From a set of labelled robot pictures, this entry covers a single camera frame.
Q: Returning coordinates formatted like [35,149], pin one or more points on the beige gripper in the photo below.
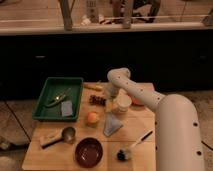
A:
[109,105]

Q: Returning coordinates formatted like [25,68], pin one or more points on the dark purple grape bunch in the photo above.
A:
[97,100]

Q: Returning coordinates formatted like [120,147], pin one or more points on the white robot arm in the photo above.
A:
[177,130]

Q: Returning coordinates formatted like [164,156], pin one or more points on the white paper cup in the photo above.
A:
[123,102]

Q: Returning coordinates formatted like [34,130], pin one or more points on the metal measuring cup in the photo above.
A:
[67,135]

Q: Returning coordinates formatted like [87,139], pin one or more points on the grey folded cloth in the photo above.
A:
[112,124]

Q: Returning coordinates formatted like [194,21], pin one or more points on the orange fruit toy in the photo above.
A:
[92,118]

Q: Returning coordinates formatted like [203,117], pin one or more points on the orange plastic bowl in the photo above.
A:
[136,102]

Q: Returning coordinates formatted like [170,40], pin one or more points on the grey sponge in tray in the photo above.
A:
[66,108]

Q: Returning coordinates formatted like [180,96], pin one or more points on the green utensil in tray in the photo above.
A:
[59,98]

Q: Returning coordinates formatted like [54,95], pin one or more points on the black and white dish brush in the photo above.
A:
[126,153]

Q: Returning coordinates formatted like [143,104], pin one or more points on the dark red bowl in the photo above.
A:
[88,152]

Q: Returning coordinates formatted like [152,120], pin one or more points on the green plastic tray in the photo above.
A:
[53,86]

